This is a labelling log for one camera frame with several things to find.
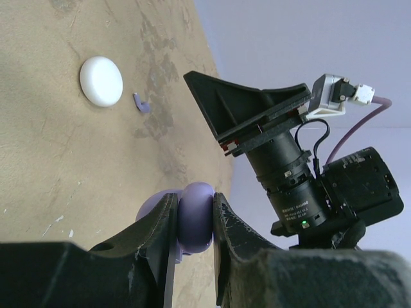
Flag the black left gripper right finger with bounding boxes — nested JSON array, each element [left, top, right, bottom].
[[213, 192, 410, 307]]

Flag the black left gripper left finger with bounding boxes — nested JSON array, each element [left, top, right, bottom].
[[1, 194, 178, 307]]

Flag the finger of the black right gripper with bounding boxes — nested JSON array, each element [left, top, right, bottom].
[[184, 71, 311, 146]]

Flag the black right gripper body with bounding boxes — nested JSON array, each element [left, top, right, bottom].
[[216, 115, 405, 251]]

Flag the purple charging case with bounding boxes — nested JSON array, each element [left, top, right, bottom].
[[136, 182, 214, 264]]

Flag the purple earbud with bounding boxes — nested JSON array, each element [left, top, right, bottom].
[[133, 92, 151, 114]]

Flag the white charging case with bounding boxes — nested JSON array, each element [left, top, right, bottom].
[[80, 56, 123, 108]]

